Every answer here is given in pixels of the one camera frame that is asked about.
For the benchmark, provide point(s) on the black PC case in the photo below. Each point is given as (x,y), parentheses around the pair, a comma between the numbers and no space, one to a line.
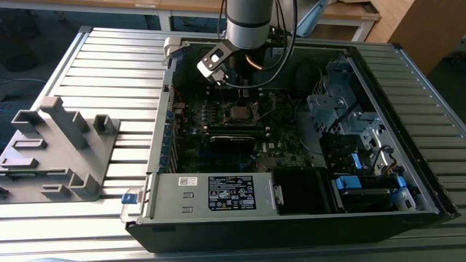
(255,237)

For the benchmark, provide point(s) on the metal locking lever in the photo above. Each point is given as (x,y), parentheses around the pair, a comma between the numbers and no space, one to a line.
(265,114)

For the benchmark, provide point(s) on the black graphics card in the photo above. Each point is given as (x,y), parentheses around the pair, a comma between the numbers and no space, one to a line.
(232,147)

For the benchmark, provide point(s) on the chipset heatsink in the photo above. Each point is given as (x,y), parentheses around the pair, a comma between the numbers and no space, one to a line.
(265,163)

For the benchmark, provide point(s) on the grey parts rack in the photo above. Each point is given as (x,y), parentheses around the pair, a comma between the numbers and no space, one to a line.
(72,163)

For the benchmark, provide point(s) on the rear expansion slot brackets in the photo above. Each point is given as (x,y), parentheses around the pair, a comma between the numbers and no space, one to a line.
(168,142)

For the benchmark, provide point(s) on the wooden cabinet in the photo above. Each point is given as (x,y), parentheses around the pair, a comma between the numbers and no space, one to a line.
(428,27)

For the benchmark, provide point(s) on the silver power supply unit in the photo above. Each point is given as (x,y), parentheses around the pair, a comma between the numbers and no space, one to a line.
(170,196)

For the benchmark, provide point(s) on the metal disk bay cage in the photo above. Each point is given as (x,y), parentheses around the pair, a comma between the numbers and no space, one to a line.
(327,105)

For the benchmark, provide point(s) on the blue plastic clip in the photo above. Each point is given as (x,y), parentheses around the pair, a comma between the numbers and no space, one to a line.
(355,161)

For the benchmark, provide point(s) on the blue disk carrier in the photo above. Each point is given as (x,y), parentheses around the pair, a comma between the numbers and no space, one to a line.
(347,181)

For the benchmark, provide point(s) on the green motherboard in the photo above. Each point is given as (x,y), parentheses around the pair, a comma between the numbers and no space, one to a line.
(287,142)

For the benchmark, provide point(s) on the black office chair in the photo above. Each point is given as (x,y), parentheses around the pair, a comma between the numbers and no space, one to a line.
(17,60)

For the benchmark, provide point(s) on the black connector block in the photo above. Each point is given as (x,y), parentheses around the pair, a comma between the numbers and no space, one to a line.
(335,147)

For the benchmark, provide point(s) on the wooden desk white frame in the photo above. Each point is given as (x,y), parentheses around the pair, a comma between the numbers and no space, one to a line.
(348,16)

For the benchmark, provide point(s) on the black hard disk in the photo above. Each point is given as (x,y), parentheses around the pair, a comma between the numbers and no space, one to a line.
(363,199)

